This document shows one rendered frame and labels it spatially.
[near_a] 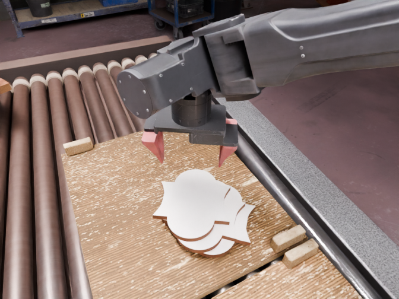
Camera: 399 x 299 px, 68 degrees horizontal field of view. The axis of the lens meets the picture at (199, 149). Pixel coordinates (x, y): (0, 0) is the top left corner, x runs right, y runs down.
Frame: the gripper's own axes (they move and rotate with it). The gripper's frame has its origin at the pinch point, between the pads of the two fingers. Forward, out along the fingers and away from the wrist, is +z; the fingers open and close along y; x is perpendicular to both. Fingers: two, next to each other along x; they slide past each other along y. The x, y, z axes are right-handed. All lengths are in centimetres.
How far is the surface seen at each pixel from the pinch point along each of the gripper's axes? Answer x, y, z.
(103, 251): -12.2, -13.2, 10.6
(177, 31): 297, -43, 95
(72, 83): 43, -41, 13
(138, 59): 61, -24, 13
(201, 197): -3.4, 2.2, 5.8
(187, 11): 316, -33, 78
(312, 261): -11.5, 20.5, 9.7
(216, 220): -7.8, 4.9, 5.8
